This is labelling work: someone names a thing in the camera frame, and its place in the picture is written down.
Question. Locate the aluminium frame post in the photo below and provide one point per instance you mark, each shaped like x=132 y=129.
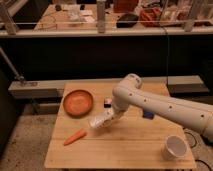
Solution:
x=101 y=16

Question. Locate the grey metal beam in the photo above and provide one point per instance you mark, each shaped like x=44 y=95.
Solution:
x=37 y=89

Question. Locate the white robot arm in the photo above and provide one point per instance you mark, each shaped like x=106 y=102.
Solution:
x=192 y=115

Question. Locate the white plastic bottle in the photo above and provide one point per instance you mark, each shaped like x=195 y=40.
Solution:
x=101 y=120

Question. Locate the background wooden workbench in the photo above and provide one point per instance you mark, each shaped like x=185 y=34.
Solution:
x=74 y=24

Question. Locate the blue sponge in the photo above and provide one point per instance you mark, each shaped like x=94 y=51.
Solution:
x=148 y=115

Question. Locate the orange ceramic bowl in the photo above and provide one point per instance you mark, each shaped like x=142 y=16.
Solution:
x=78 y=103

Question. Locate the black computer mouse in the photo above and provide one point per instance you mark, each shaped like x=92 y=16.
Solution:
x=127 y=20

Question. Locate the metal clamp rod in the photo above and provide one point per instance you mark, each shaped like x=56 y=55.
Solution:
x=20 y=78

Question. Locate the white plastic cup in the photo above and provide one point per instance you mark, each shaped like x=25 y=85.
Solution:
x=174 y=148

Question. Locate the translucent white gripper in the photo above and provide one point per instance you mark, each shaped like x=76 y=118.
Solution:
x=114 y=115

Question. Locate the orange carrot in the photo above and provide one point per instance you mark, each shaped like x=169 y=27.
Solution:
x=79 y=134

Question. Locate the black and white eraser block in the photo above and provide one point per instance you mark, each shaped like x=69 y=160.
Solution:
x=107 y=102

